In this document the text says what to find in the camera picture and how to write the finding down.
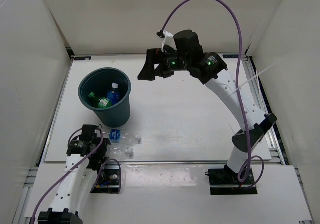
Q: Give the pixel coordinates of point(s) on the white zip tie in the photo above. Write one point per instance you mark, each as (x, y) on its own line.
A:
(254, 77)

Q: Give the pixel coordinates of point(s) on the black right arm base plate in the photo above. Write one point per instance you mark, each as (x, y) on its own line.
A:
(223, 183)

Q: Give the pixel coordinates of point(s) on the green plastic soda bottle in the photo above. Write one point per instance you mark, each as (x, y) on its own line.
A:
(99, 102)

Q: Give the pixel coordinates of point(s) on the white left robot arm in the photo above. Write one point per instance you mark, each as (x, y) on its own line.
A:
(65, 199)

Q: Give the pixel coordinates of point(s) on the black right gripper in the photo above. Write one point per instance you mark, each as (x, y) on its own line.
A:
(155, 56)

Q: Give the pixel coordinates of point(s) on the clear bottle without label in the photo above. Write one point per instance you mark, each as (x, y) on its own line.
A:
(121, 151)

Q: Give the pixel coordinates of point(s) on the clear bottle blue label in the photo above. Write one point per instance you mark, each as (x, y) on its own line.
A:
(118, 136)

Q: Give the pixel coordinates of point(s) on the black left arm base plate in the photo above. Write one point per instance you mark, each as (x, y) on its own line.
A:
(109, 178)

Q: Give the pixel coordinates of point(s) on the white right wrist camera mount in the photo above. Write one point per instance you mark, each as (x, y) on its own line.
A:
(167, 39)

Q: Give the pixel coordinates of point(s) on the blue label water bottle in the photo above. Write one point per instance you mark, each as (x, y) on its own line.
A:
(114, 94)

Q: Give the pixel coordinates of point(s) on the dark teal plastic bin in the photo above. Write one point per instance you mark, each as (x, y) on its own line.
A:
(100, 81)

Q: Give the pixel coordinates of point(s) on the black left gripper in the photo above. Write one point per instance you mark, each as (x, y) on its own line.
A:
(103, 149)

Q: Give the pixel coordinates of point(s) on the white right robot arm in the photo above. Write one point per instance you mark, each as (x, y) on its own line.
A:
(212, 71)

